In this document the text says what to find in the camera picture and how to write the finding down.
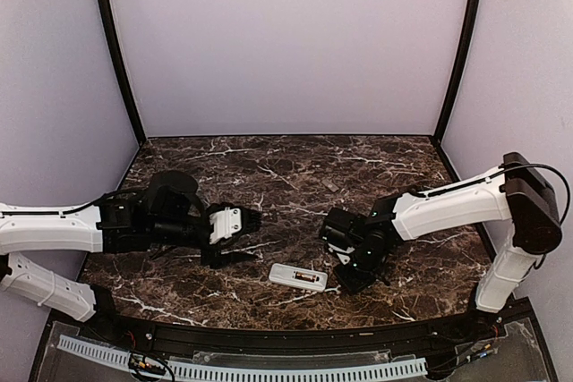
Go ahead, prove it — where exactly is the white remote control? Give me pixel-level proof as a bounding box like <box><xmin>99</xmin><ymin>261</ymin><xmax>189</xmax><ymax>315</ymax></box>
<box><xmin>269</xmin><ymin>263</ymin><xmax>328</xmax><ymax>293</ymax></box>

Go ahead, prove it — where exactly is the gold AAA battery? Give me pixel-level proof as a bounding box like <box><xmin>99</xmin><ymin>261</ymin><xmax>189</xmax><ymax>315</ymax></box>
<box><xmin>295</xmin><ymin>271</ymin><xmax>319</xmax><ymax>283</ymax></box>

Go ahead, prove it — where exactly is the grey battery cover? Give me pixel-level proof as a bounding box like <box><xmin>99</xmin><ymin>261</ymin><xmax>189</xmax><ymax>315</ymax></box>
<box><xmin>321</xmin><ymin>179</ymin><xmax>339</xmax><ymax>192</ymax></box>

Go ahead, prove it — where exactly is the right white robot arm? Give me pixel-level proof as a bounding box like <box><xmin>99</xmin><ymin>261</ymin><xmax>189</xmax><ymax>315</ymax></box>
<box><xmin>319</xmin><ymin>152</ymin><xmax>569</xmax><ymax>341</ymax></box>

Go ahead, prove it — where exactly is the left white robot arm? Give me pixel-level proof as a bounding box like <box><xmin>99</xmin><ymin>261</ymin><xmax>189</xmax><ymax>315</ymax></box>
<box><xmin>1</xmin><ymin>171</ymin><xmax>262</xmax><ymax>343</ymax></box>

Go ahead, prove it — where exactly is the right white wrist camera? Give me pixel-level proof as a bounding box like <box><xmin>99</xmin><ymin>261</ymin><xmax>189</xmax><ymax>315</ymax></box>
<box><xmin>318</xmin><ymin>207</ymin><xmax>359</xmax><ymax>267</ymax></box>

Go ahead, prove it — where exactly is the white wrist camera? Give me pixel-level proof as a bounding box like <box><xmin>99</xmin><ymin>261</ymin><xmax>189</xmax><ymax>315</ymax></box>
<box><xmin>208</xmin><ymin>203</ymin><xmax>262</xmax><ymax>245</ymax></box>
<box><xmin>318</xmin><ymin>207</ymin><xmax>359</xmax><ymax>267</ymax></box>

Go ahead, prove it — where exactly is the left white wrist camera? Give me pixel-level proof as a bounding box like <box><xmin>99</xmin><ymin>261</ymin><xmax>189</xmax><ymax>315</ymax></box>
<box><xmin>208</xmin><ymin>203</ymin><xmax>262</xmax><ymax>245</ymax></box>

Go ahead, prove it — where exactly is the black front frame rail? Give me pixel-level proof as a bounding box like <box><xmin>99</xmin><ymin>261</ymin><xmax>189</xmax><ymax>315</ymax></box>
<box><xmin>48</xmin><ymin>296</ymin><xmax>538</xmax><ymax>356</ymax></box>

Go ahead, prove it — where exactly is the white slotted cable duct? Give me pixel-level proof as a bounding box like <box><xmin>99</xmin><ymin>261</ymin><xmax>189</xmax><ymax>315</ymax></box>
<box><xmin>57</xmin><ymin>335</ymin><xmax>427</xmax><ymax>382</ymax></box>

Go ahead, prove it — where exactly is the left black frame post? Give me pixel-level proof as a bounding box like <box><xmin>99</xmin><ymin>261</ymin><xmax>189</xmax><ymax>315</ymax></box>
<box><xmin>97</xmin><ymin>0</ymin><xmax>147</xmax><ymax>146</ymax></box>

